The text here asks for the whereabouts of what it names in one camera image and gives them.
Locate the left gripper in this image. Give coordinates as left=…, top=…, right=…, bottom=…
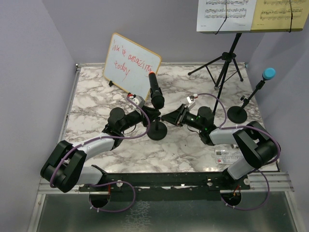
left=120, top=105, right=161, bottom=132

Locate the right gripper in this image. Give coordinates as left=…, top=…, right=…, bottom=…
left=162, top=103, right=204, bottom=131

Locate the black microphone orange tip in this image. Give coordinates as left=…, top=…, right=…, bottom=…
left=148, top=72, right=165, bottom=110

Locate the black microphone stand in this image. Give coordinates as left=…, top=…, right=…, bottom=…
left=147, top=108, right=168, bottom=141
left=227, top=79, right=266, bottom=124

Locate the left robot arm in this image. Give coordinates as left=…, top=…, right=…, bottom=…
left=40, top=106, right=160, bottom=193

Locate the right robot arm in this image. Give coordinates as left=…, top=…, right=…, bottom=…
left=161, top=104, right=281, bottom=189

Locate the yellow-framed whiteboard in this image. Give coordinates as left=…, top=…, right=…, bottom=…
left=103, top=33, right=162, bottom=100

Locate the clear ruler set packet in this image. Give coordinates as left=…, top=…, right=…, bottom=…
left=215, top=150, right=243, bottom=164

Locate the black tripod music stand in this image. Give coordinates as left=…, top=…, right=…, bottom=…
left=187, top=32, right=244, bottom=117

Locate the blue-headed microphone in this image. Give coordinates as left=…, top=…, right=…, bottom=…
left=262, top=68, right=276, bottom=81

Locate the white sheet music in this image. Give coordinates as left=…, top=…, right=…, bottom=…
left=197, top=0, right=256, bottom=34

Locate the yellow sheet music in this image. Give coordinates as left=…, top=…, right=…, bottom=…
left=251, top=0, right=309, bottom=32

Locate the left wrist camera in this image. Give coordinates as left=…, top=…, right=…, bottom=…
left=127, top=94, right=145, bottom=108

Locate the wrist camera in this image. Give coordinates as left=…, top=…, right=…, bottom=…
left=186, top=93, right=198, bottom=111
left=127, top=94, right=145, bottom=108

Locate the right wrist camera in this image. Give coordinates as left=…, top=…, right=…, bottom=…
left=186, top=93, right=198, bottom=111

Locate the black mounting rail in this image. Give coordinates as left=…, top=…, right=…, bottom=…
left=79, top=172, right=250, bottom=202

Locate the aluminium frame rail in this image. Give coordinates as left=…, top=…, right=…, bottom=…
left=37, top=172, right=294, bottom=195

